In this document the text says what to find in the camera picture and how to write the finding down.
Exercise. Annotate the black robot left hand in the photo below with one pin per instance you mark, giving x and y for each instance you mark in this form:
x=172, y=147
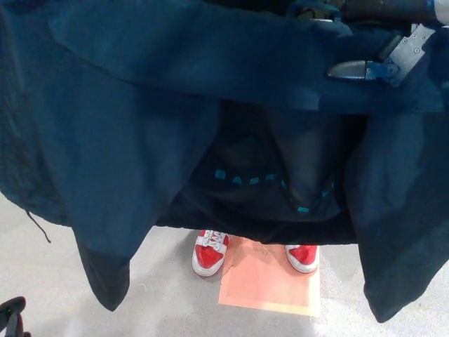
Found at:
x=8, y=319

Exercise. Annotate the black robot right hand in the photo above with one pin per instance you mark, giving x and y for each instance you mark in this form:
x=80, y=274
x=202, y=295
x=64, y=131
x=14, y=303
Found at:
x=408, y=45

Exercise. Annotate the dark navy coat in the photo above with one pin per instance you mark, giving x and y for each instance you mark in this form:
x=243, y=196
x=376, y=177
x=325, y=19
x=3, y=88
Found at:
x=105, y=123

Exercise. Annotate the red white right sneaker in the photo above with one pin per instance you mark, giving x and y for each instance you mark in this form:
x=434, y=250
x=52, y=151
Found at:
x=208, y=254

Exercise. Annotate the red white sneaker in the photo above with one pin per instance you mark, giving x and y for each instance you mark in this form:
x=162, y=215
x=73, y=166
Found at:
x=208, y=254
x=302, y=258

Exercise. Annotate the red white left sneaker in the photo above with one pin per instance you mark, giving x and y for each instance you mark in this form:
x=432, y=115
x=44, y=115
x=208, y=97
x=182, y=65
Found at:
x=302, y=258

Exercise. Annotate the orange floor marking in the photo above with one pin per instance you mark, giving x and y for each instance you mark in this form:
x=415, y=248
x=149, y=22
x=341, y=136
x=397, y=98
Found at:
x=266, y=288

